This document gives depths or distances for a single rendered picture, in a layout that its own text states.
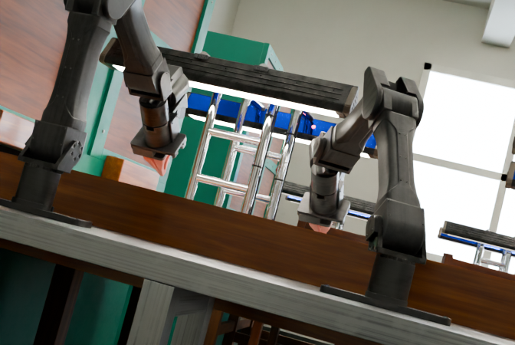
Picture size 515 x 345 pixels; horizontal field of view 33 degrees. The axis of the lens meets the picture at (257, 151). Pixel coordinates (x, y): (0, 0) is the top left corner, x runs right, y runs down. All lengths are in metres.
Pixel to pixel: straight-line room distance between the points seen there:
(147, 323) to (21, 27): 1.08
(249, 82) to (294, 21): 5.29
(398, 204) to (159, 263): 0.40
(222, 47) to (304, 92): 2.88
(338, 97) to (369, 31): 5.26
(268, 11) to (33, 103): 5.20
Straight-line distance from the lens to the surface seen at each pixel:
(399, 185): 1.40
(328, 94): 1.93
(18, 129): 2.06
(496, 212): 6.90
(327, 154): 1.73
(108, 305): 2.99
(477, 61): 7.13
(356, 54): 7.13
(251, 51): 4.76
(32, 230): 1.27
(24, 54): 2.16
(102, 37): 1.52
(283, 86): 1.95
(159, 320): 1.21
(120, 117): 2.68
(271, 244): 1.59
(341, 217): 1.84
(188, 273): 1.20
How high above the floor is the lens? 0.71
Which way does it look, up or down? 6 degrees up
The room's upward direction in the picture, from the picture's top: 15 degrees clockwise
